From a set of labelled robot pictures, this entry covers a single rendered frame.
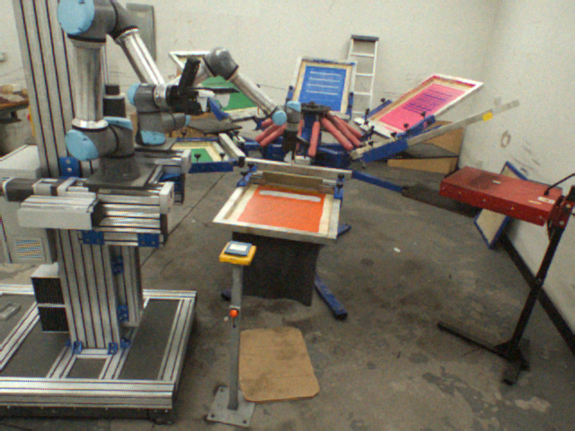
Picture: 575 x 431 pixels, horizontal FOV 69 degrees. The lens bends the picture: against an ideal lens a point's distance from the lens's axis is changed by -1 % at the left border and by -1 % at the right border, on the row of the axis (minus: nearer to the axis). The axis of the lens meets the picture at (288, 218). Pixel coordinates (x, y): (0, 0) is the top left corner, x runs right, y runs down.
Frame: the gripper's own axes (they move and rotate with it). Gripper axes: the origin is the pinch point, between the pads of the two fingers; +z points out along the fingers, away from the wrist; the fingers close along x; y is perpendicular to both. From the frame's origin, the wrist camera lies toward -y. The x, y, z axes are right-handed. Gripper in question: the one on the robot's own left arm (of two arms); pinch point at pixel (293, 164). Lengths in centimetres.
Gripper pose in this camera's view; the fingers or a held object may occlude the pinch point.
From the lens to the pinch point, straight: 247.4
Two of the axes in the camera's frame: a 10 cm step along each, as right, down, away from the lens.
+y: -9.9, -1.2, 1.0
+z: -0.7, 9.0, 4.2
